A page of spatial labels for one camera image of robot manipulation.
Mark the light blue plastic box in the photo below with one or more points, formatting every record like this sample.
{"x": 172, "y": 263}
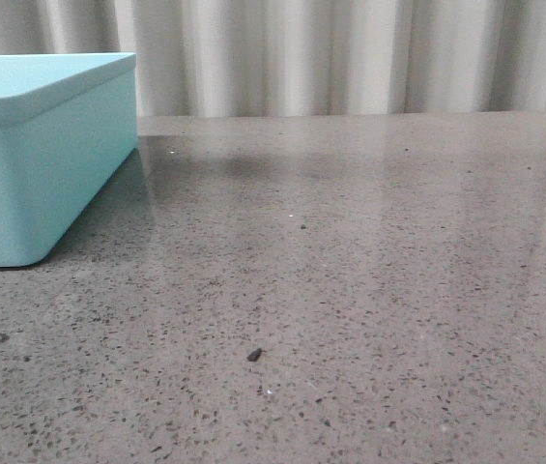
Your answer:
{"x": 67, "y": 122}

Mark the small black debris piece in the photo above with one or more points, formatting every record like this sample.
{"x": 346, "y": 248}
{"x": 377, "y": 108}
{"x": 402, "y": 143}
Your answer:
{"x": 254, "y": 355}

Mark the grey pleated curtain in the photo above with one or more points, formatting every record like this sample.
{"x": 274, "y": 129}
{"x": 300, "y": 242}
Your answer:
{"x": 294, "y": 58}

